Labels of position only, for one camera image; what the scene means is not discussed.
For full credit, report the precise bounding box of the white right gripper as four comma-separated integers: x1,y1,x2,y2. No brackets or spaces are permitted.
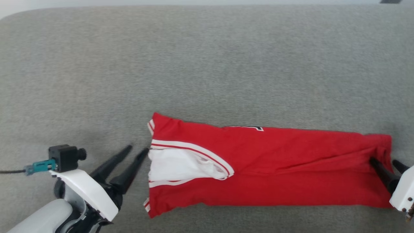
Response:
370,157,414,222

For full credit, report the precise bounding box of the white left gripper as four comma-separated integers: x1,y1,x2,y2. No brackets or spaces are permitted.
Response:
49,145,149,233

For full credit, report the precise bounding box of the red and white sports jersey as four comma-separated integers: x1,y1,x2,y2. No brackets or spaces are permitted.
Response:
143,112,393,219

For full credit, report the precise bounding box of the teal cable connector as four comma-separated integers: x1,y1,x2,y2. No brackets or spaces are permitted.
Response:
24,159,58,176

